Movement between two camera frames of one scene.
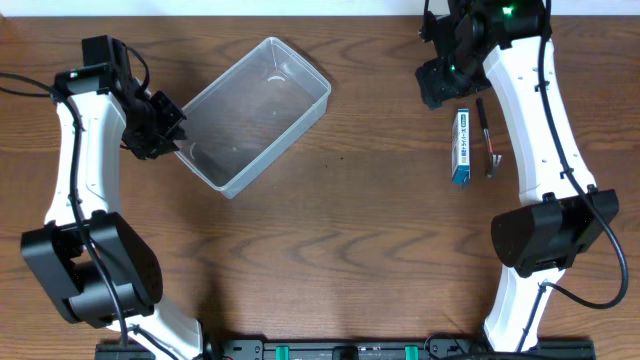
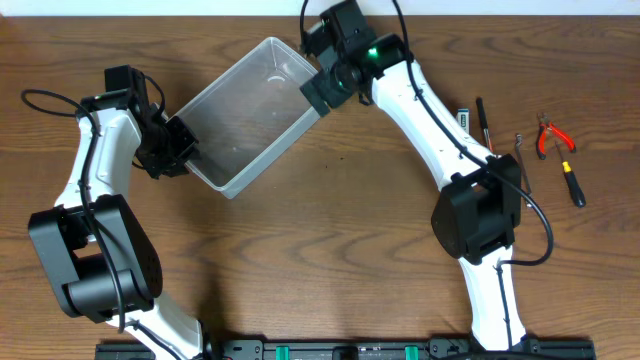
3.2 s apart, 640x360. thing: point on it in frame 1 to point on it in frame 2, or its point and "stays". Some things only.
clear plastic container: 247,118 stays
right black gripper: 435,87 to 331,93
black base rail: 351,349 stays
